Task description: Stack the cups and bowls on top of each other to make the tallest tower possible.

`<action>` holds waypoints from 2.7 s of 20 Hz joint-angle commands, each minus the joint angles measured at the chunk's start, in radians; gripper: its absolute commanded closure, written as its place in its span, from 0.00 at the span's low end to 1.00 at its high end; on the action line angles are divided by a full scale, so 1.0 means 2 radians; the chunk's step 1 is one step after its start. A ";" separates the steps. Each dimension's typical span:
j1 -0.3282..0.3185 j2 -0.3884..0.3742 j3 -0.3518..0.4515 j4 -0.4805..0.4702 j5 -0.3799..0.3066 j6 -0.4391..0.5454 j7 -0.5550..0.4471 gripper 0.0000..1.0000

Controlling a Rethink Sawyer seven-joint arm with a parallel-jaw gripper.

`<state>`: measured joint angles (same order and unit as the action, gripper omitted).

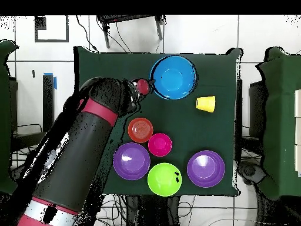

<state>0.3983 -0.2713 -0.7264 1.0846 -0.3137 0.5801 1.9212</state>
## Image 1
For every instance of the large blue plastic bowl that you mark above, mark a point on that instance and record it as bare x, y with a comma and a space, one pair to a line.
174, 77

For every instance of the orange plastic bowl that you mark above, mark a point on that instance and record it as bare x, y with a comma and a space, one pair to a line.
140, 130

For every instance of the pink plastic bowl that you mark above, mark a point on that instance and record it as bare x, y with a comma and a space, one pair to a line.
160, 144

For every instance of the yellow plastic cup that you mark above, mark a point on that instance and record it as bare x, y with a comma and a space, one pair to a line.
207, 103

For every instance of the purple plastic bowl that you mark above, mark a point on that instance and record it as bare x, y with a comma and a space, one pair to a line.
205, 169
131, 162

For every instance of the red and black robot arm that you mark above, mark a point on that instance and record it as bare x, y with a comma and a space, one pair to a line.
77, 153

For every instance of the dark green table cloth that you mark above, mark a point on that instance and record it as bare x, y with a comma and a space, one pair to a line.
200, 129

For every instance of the blue tape piece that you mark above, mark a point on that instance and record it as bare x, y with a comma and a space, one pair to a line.
55, 83

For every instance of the green plastic bowl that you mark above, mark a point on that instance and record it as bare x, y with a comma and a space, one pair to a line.
162, 181

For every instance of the black cabinet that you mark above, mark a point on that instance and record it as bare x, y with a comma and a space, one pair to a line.
257, 106

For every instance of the grey office chair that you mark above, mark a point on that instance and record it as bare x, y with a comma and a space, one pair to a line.
250, 170

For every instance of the green covered side table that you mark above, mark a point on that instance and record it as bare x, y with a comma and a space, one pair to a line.
4, 117
279, 117

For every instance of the black bench frame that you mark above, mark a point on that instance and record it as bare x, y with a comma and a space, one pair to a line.
48, 106

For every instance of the black square frame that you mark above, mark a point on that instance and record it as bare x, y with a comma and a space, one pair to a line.
40, 23

